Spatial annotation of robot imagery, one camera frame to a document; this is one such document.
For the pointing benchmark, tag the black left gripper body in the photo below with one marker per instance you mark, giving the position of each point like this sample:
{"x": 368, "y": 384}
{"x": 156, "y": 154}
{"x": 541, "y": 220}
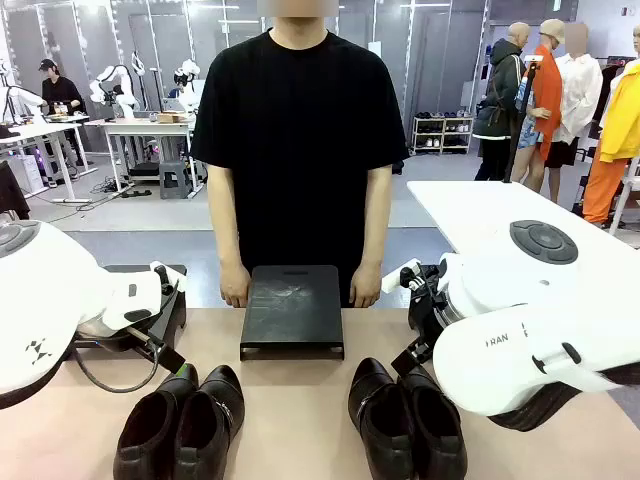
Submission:
{"x": 110, "y": 345}

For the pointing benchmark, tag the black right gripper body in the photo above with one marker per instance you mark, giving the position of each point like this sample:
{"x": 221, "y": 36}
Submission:
{"x": 425, "y": 310}

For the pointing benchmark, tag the black leather buckle shoe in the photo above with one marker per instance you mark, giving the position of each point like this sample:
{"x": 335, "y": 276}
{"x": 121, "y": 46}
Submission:
{"x": 435, "y": 430}
{"x": 375, "y": 415}

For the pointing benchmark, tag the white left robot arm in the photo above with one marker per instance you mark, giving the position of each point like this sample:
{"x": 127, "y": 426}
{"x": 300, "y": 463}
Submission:
{"x": 40, "y": 300}

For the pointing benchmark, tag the person's left forearm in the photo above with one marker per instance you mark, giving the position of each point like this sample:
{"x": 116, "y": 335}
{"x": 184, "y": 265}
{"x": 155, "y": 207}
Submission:
{"x": 372, "y": 235}

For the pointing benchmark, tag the person's right forearm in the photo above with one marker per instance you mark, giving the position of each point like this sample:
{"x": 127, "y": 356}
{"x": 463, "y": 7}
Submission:
{"x": 229, "y": 235}

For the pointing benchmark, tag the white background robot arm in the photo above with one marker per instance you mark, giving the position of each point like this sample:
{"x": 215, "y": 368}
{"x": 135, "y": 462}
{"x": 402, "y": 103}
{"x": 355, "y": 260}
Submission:
{"x": 107, "y": 80}
{"x": 189, "y": 70}
{"x": 22, "y": 95}

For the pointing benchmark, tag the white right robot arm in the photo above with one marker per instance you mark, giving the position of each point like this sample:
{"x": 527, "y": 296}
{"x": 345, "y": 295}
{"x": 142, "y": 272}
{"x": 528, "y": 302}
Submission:
{"x": 500, "y": 350}

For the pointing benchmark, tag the person in black t-shirt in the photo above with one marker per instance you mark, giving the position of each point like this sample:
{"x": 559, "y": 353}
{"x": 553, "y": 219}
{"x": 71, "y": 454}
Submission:
{"x": 300, "y": 150}

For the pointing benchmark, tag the person with black cap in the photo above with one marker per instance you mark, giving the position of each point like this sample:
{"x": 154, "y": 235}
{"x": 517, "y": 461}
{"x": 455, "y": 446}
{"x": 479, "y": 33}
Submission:
{"x": 60, "y": 92}

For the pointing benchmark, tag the person in white shirt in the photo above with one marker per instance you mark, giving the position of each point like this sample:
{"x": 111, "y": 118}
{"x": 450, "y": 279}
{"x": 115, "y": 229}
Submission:
{"x": 580, "y": 95}

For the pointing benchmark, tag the person's left hand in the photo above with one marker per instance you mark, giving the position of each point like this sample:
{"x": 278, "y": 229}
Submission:
{"x": 365, "y": 287}

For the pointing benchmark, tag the person's right hand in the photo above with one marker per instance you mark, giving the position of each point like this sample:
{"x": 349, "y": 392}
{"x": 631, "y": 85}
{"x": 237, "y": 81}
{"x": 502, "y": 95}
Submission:
{"x": 235, "y": 287}

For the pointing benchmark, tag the black leather ankle shoe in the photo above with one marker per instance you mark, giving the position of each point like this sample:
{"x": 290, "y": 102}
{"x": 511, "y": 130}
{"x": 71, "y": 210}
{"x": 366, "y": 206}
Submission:
{"x": 145, "y": 435}
{"x": 215, "y": 415}

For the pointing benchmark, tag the white side table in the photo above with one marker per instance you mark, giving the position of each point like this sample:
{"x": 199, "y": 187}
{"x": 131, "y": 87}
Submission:
{"x": 475, "y": 210}

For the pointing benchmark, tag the white power strip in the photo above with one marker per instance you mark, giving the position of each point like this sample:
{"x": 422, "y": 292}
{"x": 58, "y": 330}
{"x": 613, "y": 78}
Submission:
{"x": 72, "y": 200}

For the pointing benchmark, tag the grey plastic stool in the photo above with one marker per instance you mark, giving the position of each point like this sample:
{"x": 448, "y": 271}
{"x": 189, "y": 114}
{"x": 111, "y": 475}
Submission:
{"x": 175, "y": 180}

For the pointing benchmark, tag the white shoe rack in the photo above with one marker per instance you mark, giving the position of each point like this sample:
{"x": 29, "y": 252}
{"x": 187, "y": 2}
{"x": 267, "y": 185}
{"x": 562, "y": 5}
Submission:
{"x": 443, "y": 133}

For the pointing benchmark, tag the black hanging jacket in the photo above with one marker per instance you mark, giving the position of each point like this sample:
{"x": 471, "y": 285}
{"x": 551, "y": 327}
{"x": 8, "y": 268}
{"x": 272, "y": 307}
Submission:
{"x": 10, "y": 192}

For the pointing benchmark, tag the white box under desk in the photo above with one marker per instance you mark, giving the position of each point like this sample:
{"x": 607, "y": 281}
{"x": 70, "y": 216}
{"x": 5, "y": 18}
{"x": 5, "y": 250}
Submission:
{"x": 27, "y": 172}

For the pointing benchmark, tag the white desk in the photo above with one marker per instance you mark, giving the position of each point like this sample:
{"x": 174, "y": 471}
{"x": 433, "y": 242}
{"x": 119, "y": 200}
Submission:
{"x": 145, "y": 125}
{"x": 35, "y": 131}

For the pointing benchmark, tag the mannequin in dark jacket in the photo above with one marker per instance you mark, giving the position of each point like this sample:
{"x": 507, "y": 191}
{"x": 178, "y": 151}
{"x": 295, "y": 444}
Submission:
{"x": 502, "y": 100}

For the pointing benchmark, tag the small cardboard box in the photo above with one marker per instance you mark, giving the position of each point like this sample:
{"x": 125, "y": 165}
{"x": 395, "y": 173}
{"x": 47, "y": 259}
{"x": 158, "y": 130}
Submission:
{"x": 172, "y": 118}

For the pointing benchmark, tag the mannequin in orange top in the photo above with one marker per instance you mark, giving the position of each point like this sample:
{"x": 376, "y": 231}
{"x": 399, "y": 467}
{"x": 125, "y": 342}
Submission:
{"x": 547, "y": 90}

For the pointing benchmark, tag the mannequin in yellow jacket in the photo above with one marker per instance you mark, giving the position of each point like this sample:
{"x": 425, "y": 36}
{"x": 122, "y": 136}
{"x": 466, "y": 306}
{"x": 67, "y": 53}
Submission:
{"x": 620, "y": 125}

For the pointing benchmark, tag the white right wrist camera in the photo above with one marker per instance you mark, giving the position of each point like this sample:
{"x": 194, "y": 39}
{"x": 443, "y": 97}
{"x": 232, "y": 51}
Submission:
{"x": 395, "y": 280}

